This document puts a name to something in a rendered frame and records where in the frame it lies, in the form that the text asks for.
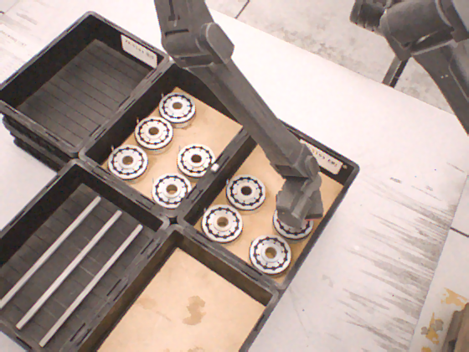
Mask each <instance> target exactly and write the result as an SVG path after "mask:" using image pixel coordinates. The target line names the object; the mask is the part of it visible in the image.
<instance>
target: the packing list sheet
mask: <svg viewBox="0 0 469 352"><path fill-rule="evenodd" d="M41 49H43V47H42V46H40V45H36V43H34V42H32V41H31V40H29V39H26V38H24V37H23V36H22V35H21V34H18V33H16V31H12V30H11V29H10V28H8V27H7V26H6V25H4V24H1V25H0V84H1V83H2V82H3V81H5V80H6V79H7V78H8V77H9V76H10V75H11V74H13V73H14V72H15V71H16V70H18V69H19V68H20V67H21V66H22V65H24V64H25V63H26V62H28V61H29V60H30V58H33V57H34V56H35V55H36V54H37V53H38V52H39V51H40V50H41Z"/></svg>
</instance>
